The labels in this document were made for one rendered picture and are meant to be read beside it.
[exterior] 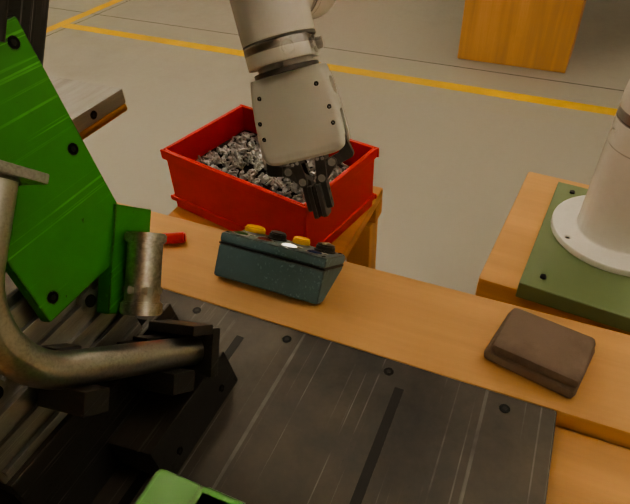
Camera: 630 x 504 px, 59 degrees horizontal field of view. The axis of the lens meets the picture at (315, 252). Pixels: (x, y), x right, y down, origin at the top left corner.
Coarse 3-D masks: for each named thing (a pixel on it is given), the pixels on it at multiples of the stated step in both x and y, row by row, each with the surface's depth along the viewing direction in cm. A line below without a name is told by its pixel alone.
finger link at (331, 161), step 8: (328, 160) 65; (336, 160) 65; (328, 168) 65; (328, 176) 65; (320, 184) 66; (328, 184) 67; (320, 192) 65; (328, 192) 66; (320, 200) 66; (328, 200) 66; (320, 208) 66; (328, 208) 67
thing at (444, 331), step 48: (192, 240) 81; (192, 288) 73; (240, 288) 73; (336, 288) 72; (384, 288) 72; (432, 288) 72; (336, 336) 66; (384, 336) 66; (432, 336) 65; (480, 336) 65; (624, 336) 65; (480, 384) 60; (528, 384) 60; (624, 384) 60; (624, 432) 56
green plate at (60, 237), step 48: (0, 48) 41; (0, 96) 41; (48, 96) 45; (0, 144) 41; (48, 144) 45; (48, 192) 45; (96, 192) 49; (48, 240) 45; (96, 240) 49; (48, 288) 45
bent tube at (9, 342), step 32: (0, 160) 37; (0, 192) 38; (0, 224) 38; (0, 256) 38; (0, 288) 38; (0, 320) 38; (0, 352) 38; (32, 352) 40; (64, 352) 44; (96, 352) 46; (128, 352) 49; (160, 352) 52; (192, 352) 56; (32, 384) 41; (64, 384) 43
